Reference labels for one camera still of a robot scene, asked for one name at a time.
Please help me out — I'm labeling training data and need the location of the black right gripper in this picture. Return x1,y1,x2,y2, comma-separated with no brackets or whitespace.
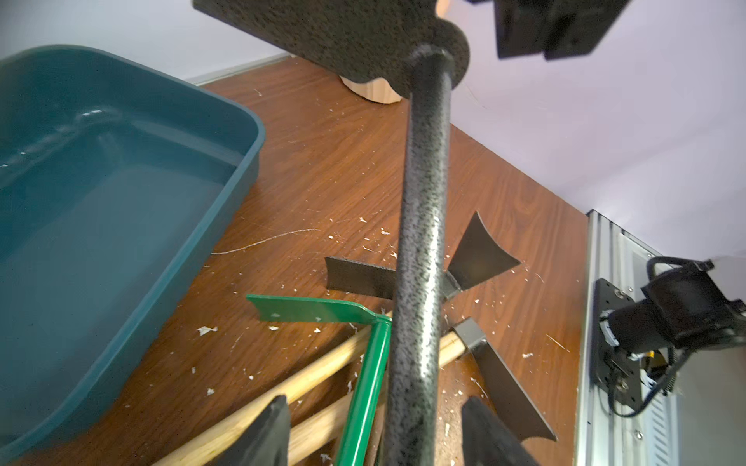
492,0,629,60

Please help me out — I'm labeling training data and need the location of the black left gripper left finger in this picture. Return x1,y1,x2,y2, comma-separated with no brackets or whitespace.
213,395,291,466

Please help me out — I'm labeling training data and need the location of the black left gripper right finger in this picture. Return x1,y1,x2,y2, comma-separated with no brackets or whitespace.
462,396,538,466

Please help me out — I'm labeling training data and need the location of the green metal hoe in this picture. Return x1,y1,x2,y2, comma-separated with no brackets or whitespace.
247,294,392,465

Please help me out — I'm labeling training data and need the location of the speckled black metal hoe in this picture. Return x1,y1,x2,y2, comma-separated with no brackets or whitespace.
194,1,469,465

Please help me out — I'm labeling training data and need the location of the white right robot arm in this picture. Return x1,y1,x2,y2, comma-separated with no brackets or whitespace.
495,1,745,353

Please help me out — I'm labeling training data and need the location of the teal plastic storage box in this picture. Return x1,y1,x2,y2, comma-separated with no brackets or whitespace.
1,46,266,464

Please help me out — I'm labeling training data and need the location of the beige ribbed flower pot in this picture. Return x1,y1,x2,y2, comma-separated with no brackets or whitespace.
341,77,403,105

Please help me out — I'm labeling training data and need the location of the wooden handled hoe lower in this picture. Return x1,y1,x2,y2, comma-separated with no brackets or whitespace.
289,379,357,465

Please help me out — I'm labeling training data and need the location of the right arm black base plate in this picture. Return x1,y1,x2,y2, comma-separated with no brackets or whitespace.
590,279,644,411

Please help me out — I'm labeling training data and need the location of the aluminium front rail frame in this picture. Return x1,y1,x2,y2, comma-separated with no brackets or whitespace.
574,211,680,465

